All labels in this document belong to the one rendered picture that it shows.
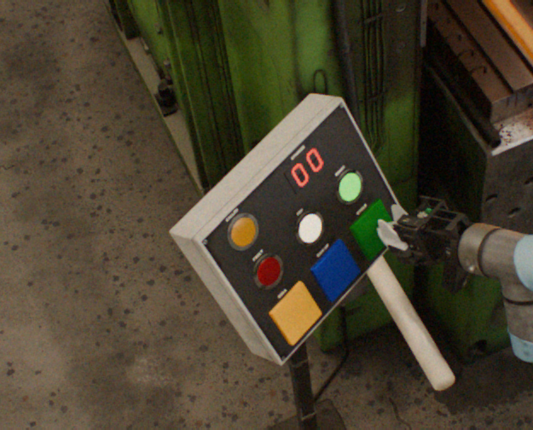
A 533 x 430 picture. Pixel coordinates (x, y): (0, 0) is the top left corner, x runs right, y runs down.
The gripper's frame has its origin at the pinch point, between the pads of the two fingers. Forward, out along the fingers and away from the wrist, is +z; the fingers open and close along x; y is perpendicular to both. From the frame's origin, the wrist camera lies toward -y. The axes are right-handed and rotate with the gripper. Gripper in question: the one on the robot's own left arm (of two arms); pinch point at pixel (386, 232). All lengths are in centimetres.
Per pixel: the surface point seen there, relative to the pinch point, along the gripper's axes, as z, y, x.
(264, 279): 2.9, 9.1, 21.4
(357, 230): 2.5, 2.7, 3.1
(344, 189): 2.8, 10.0, 1.2
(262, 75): 69, 0, -33
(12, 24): 207, 2, -40
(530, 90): 2.7, -4.4, -42.7
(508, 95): 4.0, -2.6, -38.5
